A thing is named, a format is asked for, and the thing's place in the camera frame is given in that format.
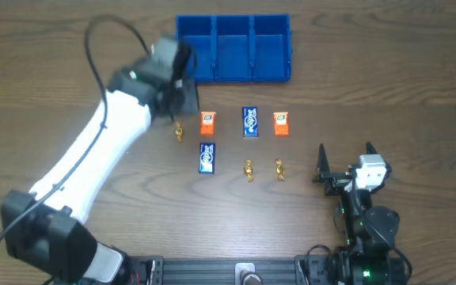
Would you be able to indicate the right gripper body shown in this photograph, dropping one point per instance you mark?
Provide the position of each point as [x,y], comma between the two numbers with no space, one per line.
[337,184]

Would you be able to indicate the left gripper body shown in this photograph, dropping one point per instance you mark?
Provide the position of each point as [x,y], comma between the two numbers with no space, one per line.
[184,87]

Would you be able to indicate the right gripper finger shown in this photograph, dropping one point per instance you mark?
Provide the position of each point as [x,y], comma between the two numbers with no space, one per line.
[371,149]
[322,164]

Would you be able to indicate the gold candy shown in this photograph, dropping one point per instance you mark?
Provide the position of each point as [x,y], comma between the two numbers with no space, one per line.
[179,131]
[248,171]
[280,169]

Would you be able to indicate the orange candy box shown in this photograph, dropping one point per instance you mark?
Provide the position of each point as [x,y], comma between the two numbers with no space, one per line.
[208,123]
[281,124]

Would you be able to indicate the blue candy pack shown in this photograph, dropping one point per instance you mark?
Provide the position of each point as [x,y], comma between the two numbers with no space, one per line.
[250,122]
[207,158]

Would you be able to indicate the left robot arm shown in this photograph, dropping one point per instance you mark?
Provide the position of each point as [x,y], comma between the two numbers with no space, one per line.
[105,138]

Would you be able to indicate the blue tray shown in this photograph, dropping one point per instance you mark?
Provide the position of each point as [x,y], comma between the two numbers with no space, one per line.
[234,51]

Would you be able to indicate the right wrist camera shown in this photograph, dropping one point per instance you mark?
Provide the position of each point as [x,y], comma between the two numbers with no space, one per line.
[370,172]

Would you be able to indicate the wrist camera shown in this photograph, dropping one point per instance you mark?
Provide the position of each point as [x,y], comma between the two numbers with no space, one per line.
[165,53]
[370,172]

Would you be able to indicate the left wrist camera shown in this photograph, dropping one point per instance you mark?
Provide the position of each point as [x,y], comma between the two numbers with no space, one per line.
[165,53]

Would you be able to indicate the mounting rail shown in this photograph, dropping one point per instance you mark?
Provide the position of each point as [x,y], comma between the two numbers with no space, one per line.
[212,271]

